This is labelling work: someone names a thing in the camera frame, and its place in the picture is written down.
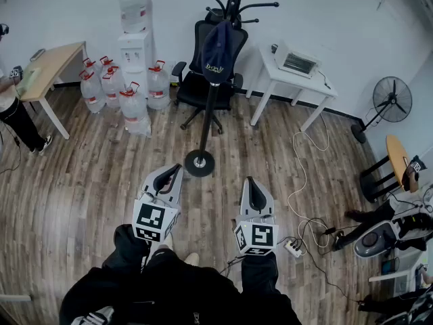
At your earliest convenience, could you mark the black floor cable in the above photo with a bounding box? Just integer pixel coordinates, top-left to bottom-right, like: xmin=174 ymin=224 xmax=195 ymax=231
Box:
xmin=296 ymin=217 xmax=367 ymax=305

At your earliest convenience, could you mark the white toaster oven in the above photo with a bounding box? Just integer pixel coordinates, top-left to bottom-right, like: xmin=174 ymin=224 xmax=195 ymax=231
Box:
xmin=273 ymin=40 xmax=322 ymax=80

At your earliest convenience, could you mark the grey round-faced device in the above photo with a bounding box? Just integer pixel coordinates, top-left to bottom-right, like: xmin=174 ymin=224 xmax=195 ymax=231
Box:
xmin=353 ymin=220 xmax=401 ymax=259

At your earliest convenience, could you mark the white floor cable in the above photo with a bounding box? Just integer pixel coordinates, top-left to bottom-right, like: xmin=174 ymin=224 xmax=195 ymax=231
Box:
xmin=286 ymin=113 xmax=331 ymax=250

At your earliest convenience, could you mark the person's left forearm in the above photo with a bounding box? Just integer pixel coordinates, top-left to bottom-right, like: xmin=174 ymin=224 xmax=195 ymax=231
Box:
xmin=103 ymin=223 xmax=152 ymax=277

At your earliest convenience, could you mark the white square table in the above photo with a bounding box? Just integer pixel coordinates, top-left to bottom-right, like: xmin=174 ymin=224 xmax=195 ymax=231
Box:
xmin=245 ymin=42 xmax=339 ymax=133

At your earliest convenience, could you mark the black standing fan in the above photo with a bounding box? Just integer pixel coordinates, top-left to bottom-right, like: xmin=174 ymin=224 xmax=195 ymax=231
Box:
xmin=350 ymin=76 xmax=413 ymax=144

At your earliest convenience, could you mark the light wood desk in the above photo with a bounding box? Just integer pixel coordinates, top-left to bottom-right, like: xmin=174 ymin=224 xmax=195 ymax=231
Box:
xmin=18 ymin=41 xmax=87 ymax=140

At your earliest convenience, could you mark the pale green packet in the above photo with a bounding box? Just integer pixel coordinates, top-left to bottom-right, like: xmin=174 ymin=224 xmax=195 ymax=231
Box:
xmin=16 ymin=66 xmax=42 ymax=97

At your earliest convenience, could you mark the large clear dispenser bottle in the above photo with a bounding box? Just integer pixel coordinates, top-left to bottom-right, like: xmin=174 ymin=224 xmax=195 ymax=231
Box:
xmin=118 ymin=0 xmax=153 ymax=35

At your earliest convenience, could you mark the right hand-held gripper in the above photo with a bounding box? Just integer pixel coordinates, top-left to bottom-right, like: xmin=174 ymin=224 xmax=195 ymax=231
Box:
xmin=234 ymin=176 xmax=279 ymax=257

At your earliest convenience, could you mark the white water dispenser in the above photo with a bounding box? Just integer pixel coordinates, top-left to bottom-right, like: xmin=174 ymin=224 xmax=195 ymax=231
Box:
xmin=117 ymin=30 xmax=155 ymax=98

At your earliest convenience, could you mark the black mesh office chair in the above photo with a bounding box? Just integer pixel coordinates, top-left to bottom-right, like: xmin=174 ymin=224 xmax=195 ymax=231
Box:
xmin=171 ymin=7 xmax=250 ymax=135

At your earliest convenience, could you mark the navy blue cap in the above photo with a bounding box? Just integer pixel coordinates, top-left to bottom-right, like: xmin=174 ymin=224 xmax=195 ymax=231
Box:
xmin=201 ymin=20 xmax=235 ymax=87

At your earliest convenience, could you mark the person's right forearm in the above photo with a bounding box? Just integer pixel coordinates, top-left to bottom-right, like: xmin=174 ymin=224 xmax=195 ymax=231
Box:
xmin=240 ymin=252 xmax=280 ymax=296

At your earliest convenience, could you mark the black oven power cable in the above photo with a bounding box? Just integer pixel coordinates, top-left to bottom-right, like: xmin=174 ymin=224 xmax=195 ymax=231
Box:
xmin=316 ymin=69 xmax=332 ymax=91

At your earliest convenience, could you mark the person's left shoe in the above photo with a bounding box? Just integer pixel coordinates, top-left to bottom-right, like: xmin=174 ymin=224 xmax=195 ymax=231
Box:
xmin=157 ymin=232 xmax=174 ymax=251

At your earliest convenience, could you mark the black coat rack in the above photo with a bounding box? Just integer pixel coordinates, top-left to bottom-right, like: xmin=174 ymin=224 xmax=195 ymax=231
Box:
xmin=184 ymin=0 xmax=280 ymax=177

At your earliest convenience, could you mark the group of clear water jugs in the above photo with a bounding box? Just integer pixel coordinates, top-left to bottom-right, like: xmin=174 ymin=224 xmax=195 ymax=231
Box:
xmin=78 ymin=56 xmax=171 ymax=138

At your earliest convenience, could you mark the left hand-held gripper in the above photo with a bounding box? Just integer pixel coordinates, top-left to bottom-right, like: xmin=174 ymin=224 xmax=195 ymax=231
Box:
xmin=131 ymin=163 xmax=185 ymax=244

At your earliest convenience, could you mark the person's black clothed body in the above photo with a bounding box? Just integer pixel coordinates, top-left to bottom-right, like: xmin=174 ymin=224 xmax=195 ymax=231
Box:
xmin=59 ymin=248 xmax=302 ymax=325

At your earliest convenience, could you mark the white bar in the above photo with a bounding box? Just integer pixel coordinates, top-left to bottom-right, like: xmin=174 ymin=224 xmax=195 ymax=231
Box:
xmin=0 ymin=293 xmax=31 ymax=303

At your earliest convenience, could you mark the white low stand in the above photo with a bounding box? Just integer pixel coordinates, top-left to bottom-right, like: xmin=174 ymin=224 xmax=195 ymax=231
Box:
xmin=368 ymin=248 xmax=426 ymax=298

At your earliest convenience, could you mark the round wooden stool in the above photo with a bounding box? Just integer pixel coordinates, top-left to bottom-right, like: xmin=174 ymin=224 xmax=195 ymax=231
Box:
xmin=359 ymin=134 xmax=412 ymax=204

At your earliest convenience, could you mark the white power strip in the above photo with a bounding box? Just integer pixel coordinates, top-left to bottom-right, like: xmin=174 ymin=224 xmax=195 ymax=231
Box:
xmin=283 ymin=239 xmax=304 ymax=259

